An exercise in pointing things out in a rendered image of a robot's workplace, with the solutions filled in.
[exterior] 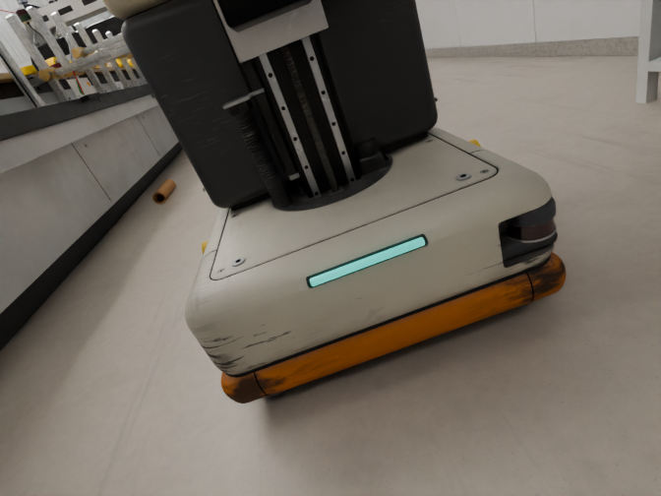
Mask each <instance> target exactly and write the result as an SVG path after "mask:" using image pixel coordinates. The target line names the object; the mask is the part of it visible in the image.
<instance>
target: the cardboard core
mask: <svg viewBox="0 0 661 496"><path fill-rule="evenodd" d="M175 187H176V184H175V182H174V181H173V180H172V179H166V180H165V181H164V182H163V183H162V184H161V186H160V187H159V188H158V189H157V191H156V192H155V193H154V194H153V196H152V198H153V200H154V201H155V202H156V203H157V204H160V205H161V204H164V203H165V201H166V200H167V199H168V197H169V196H170V194H171V193H172V191H173V190H174V188H175Z"/></svg>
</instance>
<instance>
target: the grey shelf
mask: <svg viewBox="0 0 661 496"><path fill-rule="evenodd" d="M659 72H661V0H641V8H640V27H639V46H638V64H637V82H636V101H635V102H637V103H645V104H646V103H648V102H651V101H653V100H656V99H657V90H658V77H659Z"/></svg>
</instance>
